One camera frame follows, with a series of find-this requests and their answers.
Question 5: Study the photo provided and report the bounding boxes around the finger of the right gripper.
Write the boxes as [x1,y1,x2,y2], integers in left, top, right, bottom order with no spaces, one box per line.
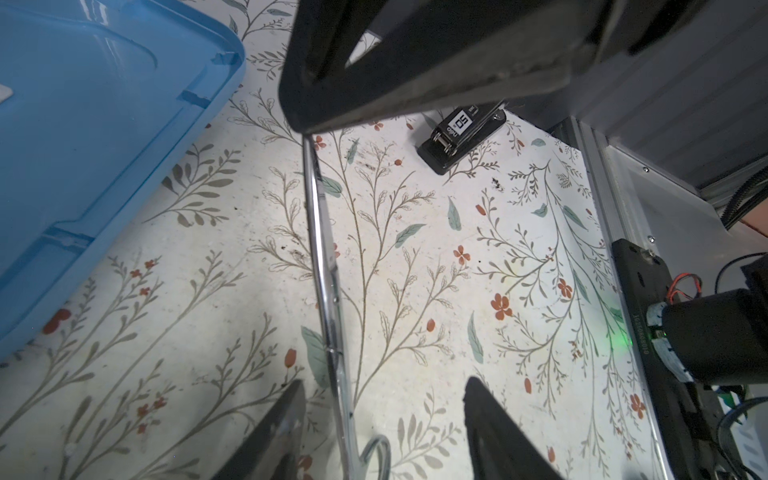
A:
[278,1,605,134]

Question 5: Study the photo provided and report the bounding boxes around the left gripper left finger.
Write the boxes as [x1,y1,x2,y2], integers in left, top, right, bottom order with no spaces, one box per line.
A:
[213,380,306,480]

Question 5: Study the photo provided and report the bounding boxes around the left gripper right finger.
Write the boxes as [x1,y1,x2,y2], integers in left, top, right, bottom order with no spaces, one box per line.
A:
[463,377,561,480]

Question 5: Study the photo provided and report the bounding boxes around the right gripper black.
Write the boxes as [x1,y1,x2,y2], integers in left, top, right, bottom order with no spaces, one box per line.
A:
[567,0,708,66]

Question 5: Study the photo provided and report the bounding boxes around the metal scissors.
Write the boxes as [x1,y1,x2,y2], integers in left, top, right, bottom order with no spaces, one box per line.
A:
[302,135,391,479]

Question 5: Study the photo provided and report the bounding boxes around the blue plastic bin lid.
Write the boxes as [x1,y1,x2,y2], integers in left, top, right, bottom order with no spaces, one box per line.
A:
[1,1,245,356]

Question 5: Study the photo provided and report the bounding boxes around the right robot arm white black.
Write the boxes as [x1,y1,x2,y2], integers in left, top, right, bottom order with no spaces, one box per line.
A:
[279,1,767,386]

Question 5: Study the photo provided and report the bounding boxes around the black stapler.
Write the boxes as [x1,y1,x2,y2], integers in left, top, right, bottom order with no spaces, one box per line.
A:
[417,100,506,175]

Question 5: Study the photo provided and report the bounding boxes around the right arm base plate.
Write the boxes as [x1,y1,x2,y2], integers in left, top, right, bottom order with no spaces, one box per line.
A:
[611,239,723,479]

